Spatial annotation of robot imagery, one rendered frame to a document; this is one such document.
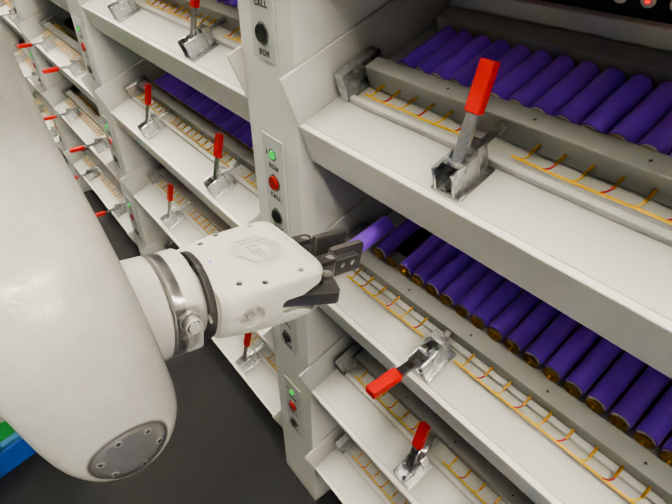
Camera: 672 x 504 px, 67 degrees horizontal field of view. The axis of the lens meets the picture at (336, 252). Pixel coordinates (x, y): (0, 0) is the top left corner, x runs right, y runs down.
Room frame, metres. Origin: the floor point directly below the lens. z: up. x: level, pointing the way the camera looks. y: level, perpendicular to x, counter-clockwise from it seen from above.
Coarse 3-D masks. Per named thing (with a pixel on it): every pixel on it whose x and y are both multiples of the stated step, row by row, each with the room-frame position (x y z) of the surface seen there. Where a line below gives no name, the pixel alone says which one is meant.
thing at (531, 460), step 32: (352, 224) 0.50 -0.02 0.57; (352, 288) 0.44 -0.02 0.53; (352, 320) 0.40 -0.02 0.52; (384, 320) 0.39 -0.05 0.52; (384, 352) 0.35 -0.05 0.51; (416, 384) 0.31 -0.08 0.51; (448, 384) 0.31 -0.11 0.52; (480, 384) 0.30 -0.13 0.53; (448, 416) 0.29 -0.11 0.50; (480, 416) 0.27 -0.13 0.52; (512, 416) 0.27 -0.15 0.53; (480, 448) 0.26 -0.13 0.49; (512, 448) 0.24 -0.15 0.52; (544, 448) 0.24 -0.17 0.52; (576, 448) 0.23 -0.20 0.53; (512, 480) 0.23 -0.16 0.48; (544, 480) 0.21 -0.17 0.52; (576, 480) 0.21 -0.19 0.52
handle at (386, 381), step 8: (424, 352) 0.32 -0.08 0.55; (408, 360) 0.32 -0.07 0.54; (416, 360) 0.32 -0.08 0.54; (424, 360) 0.32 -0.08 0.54; (392, 368) 0.31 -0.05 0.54; (400, 368) 0.31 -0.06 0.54; (408, 368) 0.31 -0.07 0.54; (384, 376) 0.30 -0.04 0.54; (392, 376) 0.30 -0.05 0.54; (400, 376) 0.30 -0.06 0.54; (368, 384) 0.29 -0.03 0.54; (376, 384) 0.29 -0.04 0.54; (384, 384) 0.29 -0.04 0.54; (392, 384) 0.29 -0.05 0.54; (368, 392) 0.28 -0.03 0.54; (376, 392) 0.28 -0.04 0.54
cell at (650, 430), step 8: (664, 400) 0.25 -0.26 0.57; (656, 408) 0.24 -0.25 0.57; (664, 408) 0.24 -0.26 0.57; (648, 416) 0.24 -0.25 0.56; (656, 416) 0.24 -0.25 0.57; (664, 416) 0.24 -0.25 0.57; (640, 424) 0.24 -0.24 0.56; (648, 424) 0.23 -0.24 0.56; (656, 424) 0.23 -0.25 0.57; (664, 424) 0.23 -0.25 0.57; (640, 432) 0.23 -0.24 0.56; (648, 432) 0.23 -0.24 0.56; (656, 432) 0.23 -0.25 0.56; (664, 432) 0.23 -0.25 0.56; (656, 440) 0.22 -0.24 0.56
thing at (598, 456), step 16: (400, 304) 0.40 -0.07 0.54; (416, 320) 0.38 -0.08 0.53; (464, 352) 0.33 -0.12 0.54; (480, 368) 0.31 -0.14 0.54; (544, 416) 0.26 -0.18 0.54; (560, 432) 0.25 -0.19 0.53; (592, 448) 0.23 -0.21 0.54; (608, 464) 0.22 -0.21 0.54; (624, 480) 0.20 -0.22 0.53; (656, 496) 0.19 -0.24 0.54
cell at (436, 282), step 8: (456, 256) 0.43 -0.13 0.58; (464, 256) 0.43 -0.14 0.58; (448, 264) 0.42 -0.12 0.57; (456, 264) 0.42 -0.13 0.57; (464, 264) 0.42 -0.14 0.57; (440, 272) 0.42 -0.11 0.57; (448, 272) 0.41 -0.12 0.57; (456, 272) 0.41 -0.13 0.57; (432, 280) 0.41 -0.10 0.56; (440, 280) 0.41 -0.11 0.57; (448, 280) 0.41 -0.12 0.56; (440, 288) 0.40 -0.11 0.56
